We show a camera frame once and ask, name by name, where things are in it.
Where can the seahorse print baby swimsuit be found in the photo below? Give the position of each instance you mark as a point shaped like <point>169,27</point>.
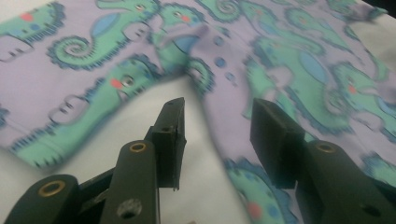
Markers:
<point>93,77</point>

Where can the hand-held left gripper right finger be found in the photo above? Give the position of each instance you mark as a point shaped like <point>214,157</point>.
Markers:
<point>275,140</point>

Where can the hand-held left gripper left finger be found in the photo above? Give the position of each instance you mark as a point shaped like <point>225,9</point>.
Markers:
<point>169,149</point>

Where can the white table mat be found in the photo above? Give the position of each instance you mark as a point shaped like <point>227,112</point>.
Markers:
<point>202,180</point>

